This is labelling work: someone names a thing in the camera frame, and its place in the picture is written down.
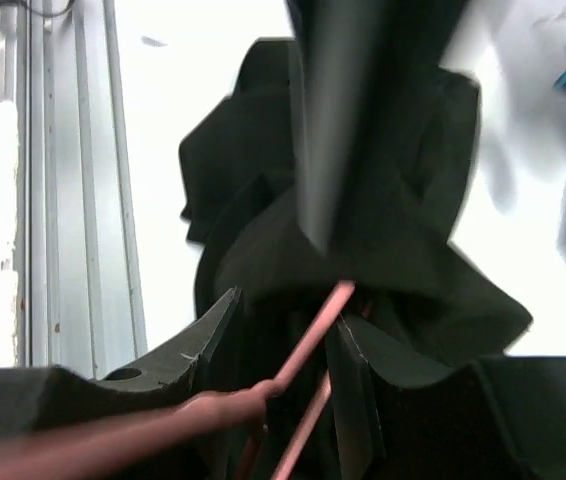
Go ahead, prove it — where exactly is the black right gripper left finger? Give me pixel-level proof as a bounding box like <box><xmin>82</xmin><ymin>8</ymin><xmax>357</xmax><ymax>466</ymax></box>
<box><xmin>0</xmin><ymin>288</ymin><xmax>243</xmax><ymax>462</ymax></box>

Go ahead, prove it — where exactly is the pink wire hanger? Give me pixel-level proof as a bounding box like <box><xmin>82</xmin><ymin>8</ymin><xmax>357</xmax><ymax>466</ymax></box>
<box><xmin>0</xmin><ymin>282</ymin><xmax>355</xmax><ymax>479</ymax></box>

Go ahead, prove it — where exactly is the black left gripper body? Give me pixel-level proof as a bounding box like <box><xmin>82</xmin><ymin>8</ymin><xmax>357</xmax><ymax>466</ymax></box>
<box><xmin>286</xmin><ymin>1</ymin><xmax>467</xmax><ymax>252</ymax></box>

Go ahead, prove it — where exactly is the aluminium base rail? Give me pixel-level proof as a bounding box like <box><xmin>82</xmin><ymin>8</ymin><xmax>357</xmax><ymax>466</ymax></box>
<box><xmin>0</xmin><ymin>1</ymin><xmax>147</xmax><ymax>378</ymax></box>

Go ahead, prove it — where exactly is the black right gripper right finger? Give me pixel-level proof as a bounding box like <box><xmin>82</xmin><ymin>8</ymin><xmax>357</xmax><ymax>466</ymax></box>
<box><xmin>326</xmin><ymin>316</ymin><xmax>566</xmax><ymax>479</ymax></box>

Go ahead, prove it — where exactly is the black shirt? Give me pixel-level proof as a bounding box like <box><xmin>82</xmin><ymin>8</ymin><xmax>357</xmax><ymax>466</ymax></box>
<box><xmin>179</xmin><ymin>39</ymin><xmax>532</xmax><ymax>365</ymax></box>

